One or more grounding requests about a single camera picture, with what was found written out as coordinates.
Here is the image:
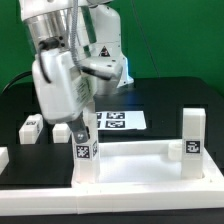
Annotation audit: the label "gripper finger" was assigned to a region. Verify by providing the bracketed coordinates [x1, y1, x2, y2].
[67, 114, 89, 144]

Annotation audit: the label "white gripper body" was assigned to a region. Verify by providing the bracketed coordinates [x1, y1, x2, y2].
[32, 49, 97, 124]

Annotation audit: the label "white desk top tray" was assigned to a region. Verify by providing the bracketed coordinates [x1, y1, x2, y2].
[71, 139, 221, 188]

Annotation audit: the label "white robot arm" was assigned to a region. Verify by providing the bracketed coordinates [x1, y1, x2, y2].
[19, 0, 133, 144]

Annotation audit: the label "fiducial marker sheet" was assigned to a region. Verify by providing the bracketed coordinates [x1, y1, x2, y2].
[97, 111, 146, 130]

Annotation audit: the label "white block left edge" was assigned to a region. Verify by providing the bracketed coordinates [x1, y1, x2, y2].
[0, 147, 9, 175]

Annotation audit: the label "white L-shaped fence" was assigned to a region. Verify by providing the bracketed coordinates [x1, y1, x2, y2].
[0, 146, 224, 217]

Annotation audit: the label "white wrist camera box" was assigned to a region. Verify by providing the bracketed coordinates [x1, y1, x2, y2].
[81, 56, 123, 80]

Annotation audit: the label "black cables on table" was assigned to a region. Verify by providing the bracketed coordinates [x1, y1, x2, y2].
[0, 70, 34, 96]

